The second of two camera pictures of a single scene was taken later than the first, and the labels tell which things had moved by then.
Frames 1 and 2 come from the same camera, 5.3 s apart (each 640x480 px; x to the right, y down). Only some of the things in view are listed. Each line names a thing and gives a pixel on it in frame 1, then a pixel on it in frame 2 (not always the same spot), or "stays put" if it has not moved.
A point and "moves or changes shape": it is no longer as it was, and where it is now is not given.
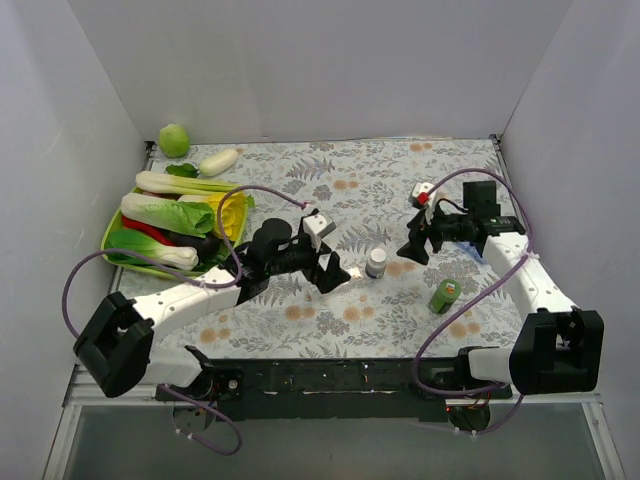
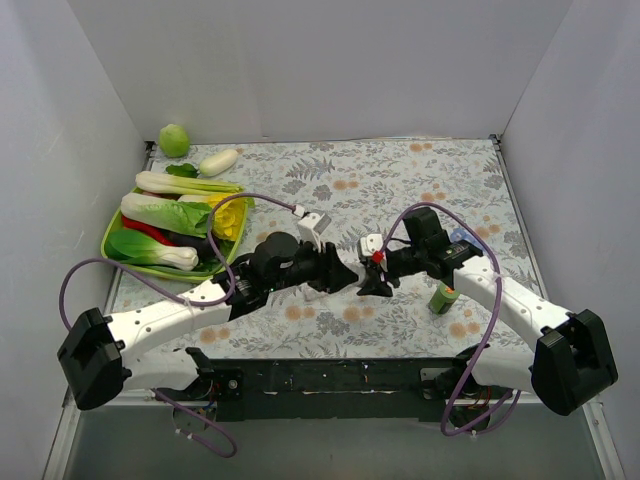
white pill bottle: x=376 y=264 moves or changes shape
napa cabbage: x=193 y=218 stays put
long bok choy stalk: x=160 y=182 stays put
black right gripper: x=425 y=229 -> x=379 y=270
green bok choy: x=178 y=257 stays put
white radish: x=218 y=162 stays put
